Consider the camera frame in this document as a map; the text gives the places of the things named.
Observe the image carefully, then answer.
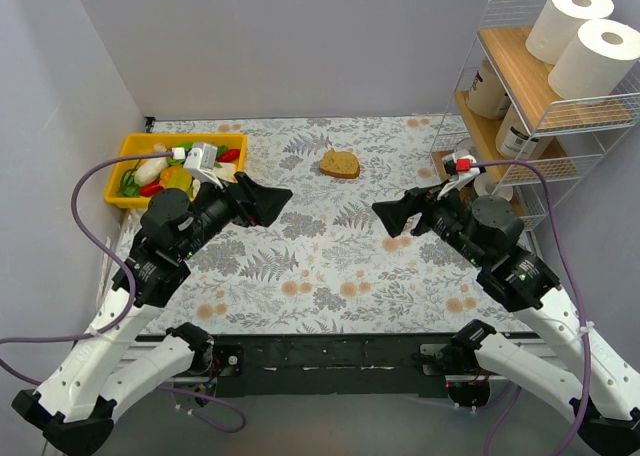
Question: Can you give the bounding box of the black Face roll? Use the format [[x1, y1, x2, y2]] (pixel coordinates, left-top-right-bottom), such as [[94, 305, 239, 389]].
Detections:
[[473, 172, 514, 201]]

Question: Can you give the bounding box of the small white paper towel roll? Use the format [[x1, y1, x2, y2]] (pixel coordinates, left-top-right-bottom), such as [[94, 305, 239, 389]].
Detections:
[[548, 19, 639, 100]]

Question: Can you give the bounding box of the large white paper towel roll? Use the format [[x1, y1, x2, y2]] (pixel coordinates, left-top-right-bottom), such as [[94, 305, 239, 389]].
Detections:
[[525, 0, 614, 65]]

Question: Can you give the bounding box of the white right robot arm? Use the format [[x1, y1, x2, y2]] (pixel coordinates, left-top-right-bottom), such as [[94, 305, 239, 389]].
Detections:
[[372, 187, 639, 455]]

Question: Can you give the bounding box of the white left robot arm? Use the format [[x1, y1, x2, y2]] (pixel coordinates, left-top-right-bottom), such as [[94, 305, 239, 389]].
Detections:
[[12, 172, 293, 455]]

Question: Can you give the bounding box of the red chili pepper toy left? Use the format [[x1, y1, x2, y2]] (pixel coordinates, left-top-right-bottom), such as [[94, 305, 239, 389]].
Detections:
[[139, 181, 164, 198]]

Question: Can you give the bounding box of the red chili pepper toy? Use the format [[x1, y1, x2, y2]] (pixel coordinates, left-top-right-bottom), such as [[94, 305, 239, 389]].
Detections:
[[139, 181, 164, 198], [216, 148, 241, 163]]

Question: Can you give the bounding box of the yellow orange pepper toy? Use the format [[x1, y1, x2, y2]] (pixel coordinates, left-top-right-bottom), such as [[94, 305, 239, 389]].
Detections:
[[159, 166, 193, 192]]

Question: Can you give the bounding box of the white cauliflower toy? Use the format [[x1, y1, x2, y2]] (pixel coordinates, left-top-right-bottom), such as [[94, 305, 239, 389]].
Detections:
[[191, 163, 237, 187]]

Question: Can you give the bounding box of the white daikon radish toy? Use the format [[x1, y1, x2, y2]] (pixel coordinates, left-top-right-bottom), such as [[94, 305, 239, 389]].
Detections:
[[134, 157, 168, 187]]

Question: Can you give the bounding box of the slice of brown bread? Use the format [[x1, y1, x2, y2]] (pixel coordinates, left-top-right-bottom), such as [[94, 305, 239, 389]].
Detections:
[[319, 149, 360, 179]]

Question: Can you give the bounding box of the green leafy vegetable toy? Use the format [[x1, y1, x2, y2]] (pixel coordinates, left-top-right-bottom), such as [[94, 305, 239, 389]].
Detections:
[[166, 142, 203, 166]]

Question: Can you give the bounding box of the floral tablecloth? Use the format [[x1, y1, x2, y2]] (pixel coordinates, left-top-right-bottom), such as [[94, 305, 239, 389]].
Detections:
[[146, 115, 523, 334]]

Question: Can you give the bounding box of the yellow plastic bin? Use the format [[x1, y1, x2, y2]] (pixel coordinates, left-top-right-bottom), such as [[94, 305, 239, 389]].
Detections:
[[104, 133, 248, 209]]

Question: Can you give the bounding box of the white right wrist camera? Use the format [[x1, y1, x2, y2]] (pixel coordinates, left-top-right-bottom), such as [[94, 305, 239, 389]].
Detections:
[[437, 151, 481, 200]]

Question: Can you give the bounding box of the white wire wooden shelf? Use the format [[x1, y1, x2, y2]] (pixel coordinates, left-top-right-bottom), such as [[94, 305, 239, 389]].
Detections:
[[431, 0, 639, 230]]

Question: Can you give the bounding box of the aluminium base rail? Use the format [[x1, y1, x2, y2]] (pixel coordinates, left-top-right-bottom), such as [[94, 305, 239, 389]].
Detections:
[[42, 335, 626, 456]]

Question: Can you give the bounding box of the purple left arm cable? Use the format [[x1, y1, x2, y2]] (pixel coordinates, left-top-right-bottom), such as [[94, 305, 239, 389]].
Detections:
[[0, 148, 247, 435]]

